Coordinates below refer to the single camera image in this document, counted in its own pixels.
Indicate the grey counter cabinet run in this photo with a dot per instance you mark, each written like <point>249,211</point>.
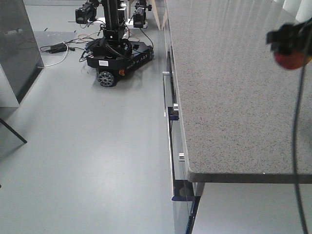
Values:
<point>236,108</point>

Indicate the black idle robot arm left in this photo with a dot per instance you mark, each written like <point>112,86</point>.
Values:
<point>87,12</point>

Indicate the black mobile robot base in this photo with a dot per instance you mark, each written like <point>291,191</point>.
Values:
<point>113,63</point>

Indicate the red apple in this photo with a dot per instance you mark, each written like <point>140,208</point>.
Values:
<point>292,61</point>

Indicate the black robot lift column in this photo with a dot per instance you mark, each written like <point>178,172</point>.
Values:
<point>114,21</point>

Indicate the white sheer curtain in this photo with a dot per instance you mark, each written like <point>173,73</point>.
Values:
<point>300,9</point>

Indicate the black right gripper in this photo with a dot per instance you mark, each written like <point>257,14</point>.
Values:
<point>291,38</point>

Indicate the black power adapter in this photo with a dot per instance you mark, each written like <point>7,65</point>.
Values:
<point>57,48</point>

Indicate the grey kitchen island cabinet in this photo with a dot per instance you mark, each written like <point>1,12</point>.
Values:
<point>20,60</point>

